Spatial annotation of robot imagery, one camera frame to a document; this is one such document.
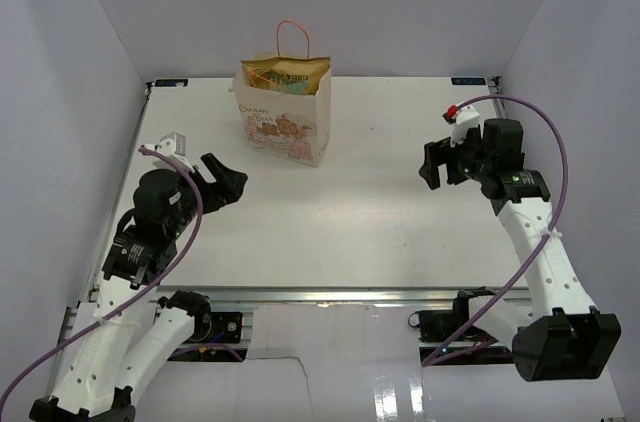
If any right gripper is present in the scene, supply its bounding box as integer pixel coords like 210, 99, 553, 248
420, 124, 493, 190

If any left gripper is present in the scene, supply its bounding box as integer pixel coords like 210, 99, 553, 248
168, 152, 248, 236

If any large chips bag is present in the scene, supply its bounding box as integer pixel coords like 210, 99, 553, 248
241, 56, 331, 95

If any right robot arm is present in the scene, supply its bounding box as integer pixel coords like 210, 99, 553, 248
419, 118, 621, 382

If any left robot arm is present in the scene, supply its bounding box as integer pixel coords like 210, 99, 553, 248
29, 147, 248, 421

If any white paper bag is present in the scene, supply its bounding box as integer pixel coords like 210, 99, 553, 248
232, 48, 332, 167

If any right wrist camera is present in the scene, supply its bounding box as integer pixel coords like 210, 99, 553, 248
443, 105, 480, 147

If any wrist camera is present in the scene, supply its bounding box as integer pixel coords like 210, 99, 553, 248
443, 105, 480, 147
154, 132, 194, 172

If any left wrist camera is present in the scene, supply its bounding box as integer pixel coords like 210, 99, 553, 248
154, 132, 194, 172

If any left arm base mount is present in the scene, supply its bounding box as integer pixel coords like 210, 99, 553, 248
175, 311, 244, 351

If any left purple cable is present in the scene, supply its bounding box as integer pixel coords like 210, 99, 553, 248
0, 144, 246, 411

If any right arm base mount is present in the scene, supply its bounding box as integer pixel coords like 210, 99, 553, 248
407, 310, 491, 357

